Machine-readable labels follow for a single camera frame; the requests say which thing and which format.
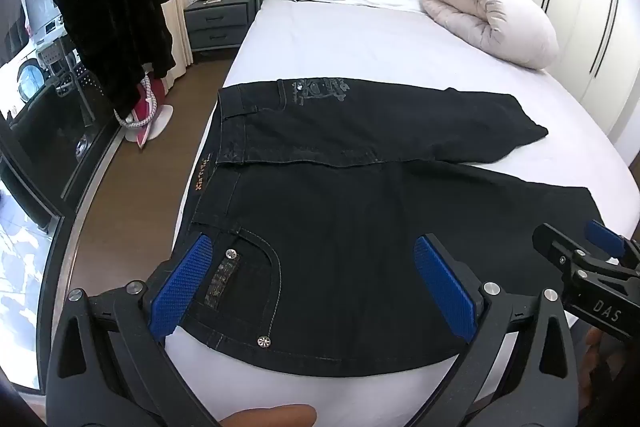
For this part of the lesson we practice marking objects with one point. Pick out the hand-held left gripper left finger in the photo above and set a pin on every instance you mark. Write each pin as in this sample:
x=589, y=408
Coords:
x=182, y=289

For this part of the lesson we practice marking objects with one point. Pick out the person's left hand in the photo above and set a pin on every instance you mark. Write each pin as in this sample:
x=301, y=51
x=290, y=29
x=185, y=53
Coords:
x=272, y=417

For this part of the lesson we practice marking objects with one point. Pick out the black hanging garment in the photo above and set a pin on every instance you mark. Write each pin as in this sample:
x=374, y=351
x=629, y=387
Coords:
x=115, y=7

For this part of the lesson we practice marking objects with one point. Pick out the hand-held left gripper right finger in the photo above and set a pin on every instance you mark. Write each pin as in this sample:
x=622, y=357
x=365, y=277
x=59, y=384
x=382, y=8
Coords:
x=445, y=289

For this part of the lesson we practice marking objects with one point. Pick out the rolled beige duvet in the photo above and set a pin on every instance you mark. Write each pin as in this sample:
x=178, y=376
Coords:
x=492, y=12

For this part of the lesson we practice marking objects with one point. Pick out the white washing machine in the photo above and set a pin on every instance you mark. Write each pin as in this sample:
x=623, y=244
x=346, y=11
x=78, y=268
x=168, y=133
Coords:
x=37, y=7

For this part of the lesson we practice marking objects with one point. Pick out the black framed glass door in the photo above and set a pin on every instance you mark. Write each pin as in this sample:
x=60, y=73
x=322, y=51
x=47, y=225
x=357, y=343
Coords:
x=45, y=147

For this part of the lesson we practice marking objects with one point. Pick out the pink and white item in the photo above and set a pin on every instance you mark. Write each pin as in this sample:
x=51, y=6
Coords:
x=147, y=112

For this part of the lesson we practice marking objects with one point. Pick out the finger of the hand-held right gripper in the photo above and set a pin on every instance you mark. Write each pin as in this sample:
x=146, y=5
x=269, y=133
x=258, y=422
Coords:
x=607, y=234
x=552, y=244

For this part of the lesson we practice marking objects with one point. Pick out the grey nightstand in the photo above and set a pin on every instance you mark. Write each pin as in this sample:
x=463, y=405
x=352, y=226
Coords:
x=217, y=24

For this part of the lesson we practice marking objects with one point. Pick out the bed with white sheet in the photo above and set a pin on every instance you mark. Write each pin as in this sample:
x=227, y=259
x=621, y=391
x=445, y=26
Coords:
x=350, y=42

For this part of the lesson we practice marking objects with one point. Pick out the black denim pants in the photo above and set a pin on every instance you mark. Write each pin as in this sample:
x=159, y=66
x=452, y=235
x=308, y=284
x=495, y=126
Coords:
x=325, y=217

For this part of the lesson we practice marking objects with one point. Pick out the person's right hand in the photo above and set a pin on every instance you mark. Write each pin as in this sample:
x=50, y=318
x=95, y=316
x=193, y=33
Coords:
x=596, y=367

